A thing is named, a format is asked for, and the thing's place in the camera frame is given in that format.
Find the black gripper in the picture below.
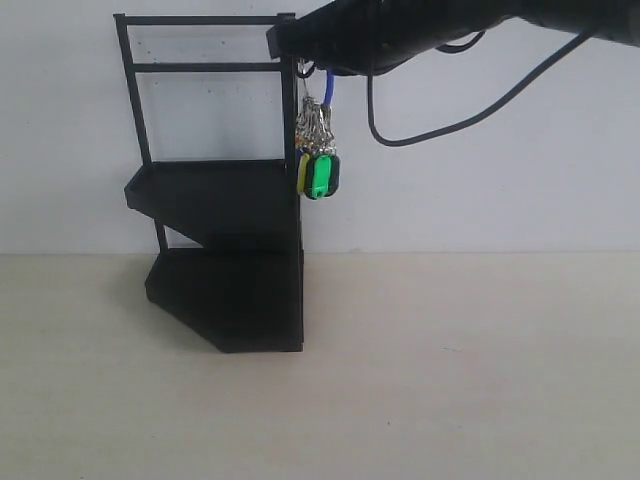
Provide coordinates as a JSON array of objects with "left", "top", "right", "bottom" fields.
[{"left": 266, "top": 1, "right": 505, "bottom": 77}]

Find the colourful key tag bunch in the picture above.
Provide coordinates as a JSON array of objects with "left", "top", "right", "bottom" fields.
[{"left": 295, "top": 70, "right": 341, "bottom": 201}]

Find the black two-tier metal rack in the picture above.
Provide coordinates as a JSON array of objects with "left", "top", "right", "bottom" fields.
[{"left": 114, "top": 13, "right": 304, "bottom": 353}]

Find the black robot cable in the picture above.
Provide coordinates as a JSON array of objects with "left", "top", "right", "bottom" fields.
[{"left": 366, "top": 27, "right": 594, "bottom": 148}]

